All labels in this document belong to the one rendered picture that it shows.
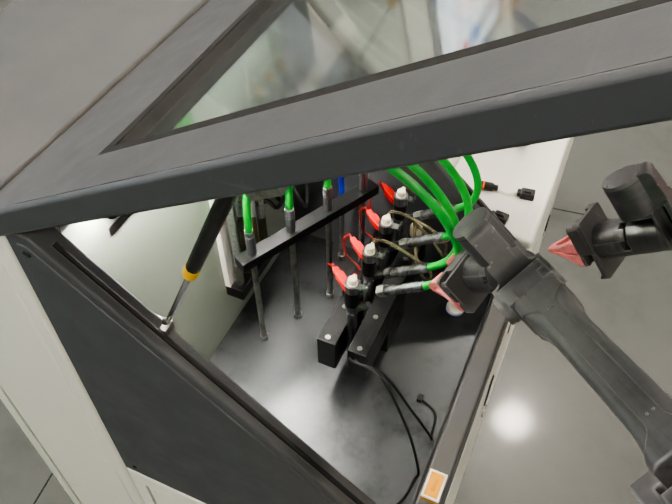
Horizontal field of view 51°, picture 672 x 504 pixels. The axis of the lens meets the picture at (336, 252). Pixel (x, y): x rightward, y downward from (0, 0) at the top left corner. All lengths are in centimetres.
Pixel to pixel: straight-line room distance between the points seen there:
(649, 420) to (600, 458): 175
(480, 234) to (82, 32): 66
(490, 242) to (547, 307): 13
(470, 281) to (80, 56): 64
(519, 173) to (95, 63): 98
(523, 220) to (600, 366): 86
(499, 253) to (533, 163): 79
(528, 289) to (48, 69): 72
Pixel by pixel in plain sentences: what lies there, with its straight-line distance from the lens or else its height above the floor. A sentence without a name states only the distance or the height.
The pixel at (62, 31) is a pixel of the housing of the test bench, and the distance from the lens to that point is 119.
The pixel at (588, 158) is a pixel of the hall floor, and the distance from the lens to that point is 334.
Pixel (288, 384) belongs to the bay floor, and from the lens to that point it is 145.
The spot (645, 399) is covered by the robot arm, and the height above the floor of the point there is 152.
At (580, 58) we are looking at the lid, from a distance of 44.
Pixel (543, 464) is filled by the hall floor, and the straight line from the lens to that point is 237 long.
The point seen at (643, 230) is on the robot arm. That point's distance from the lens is 107.
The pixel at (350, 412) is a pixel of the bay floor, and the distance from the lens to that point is 142.
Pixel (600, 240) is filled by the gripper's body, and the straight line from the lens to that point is 111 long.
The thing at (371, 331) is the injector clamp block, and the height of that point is 98.
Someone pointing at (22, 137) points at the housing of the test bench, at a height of 150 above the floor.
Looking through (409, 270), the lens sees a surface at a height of 111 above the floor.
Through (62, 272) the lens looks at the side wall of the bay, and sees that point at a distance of 94.
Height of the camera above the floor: 207
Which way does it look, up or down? 48 degrees down
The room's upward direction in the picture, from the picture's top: 1 degrees counter-clockwise
